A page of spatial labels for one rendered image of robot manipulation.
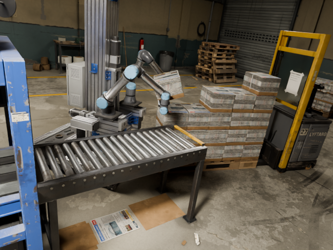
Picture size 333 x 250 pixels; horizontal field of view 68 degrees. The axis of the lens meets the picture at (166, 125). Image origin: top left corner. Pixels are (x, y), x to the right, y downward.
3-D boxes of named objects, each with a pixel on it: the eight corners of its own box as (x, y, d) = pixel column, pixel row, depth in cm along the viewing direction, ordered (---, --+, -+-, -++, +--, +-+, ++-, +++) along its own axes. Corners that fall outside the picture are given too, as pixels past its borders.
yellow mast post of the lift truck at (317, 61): (276, 164, 351) (319, 33, 285) (281, 164, 353) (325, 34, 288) (280, 168, 343) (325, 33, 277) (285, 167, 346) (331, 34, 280)
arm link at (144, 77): (129, 68, 245) (166, 101, 252) (126, 70, 235) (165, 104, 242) (136, 59, 241) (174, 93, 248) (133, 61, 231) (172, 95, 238)
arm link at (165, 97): (162, 91, 238) (161, 102, 242) (160, 93, 228) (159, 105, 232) (170, 92, 237) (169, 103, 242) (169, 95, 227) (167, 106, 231)
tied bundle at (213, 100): (198, 102, 331) (201, 86, 323) (218, 103, 340) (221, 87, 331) (209, 112, 298) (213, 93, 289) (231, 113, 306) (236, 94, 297)
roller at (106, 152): (99, 142, 213) (99, 137, 211) (123, 170, 178) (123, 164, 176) (93, 143, 210) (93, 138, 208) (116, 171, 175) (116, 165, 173)
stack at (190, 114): (151, 158, 345) (157, 101, 314) (225, 155, 380) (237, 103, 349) (158, 174, 311) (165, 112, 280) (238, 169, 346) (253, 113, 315)
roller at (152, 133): (152, 132, 242) (151, 128, 239) (181, 154, 207) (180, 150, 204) (148, 135, 240) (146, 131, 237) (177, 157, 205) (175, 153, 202)
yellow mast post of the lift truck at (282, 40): (249, 143, 409) (280, 30, 343) (254, 143, 411) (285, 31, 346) (252, 146, 401) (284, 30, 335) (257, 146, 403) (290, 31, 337)
